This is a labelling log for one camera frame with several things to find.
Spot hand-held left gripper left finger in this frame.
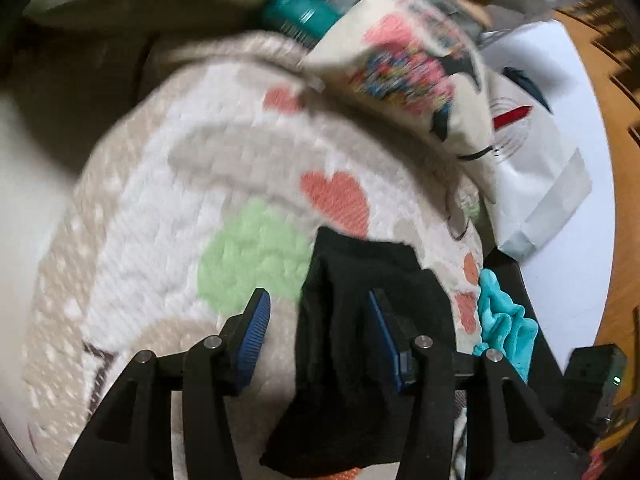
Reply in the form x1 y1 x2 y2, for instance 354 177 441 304
57 288 272 480

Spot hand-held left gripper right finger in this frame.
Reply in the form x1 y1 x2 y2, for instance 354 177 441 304
369 289 576 480

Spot black pants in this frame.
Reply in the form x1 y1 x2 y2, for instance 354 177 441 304
260 226 457 479

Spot teal fleece blanket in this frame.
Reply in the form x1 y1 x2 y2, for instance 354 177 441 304
472 269 540 385

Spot quilted heart-print bed cover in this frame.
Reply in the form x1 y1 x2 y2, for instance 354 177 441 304
22 30 486 480

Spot floral print cushion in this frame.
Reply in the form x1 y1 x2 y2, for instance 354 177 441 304
299 0 497 202

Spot teal wipes packet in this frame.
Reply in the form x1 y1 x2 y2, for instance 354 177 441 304
261 0 342 40

